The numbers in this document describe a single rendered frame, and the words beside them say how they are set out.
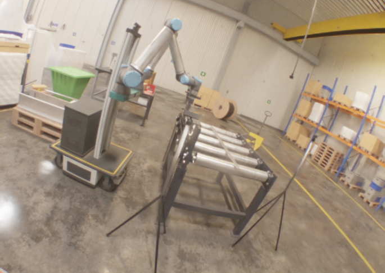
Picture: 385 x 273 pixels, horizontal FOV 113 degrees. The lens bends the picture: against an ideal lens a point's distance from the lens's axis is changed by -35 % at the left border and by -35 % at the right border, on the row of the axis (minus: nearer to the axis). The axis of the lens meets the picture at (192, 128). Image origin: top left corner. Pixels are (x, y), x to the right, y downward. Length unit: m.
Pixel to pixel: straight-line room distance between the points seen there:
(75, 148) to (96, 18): 11.85
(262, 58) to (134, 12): 8.76
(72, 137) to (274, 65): 12.97
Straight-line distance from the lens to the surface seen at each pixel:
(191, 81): 1.92
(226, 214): 2.24
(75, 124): 2.21
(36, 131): 3.34
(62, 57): 8.20
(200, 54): 12.28
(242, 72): 12.90
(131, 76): 1.63
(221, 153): 2.08
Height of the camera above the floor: 1.57
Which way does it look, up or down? 16 degrees down
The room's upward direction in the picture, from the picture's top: 21 degrees clockwise
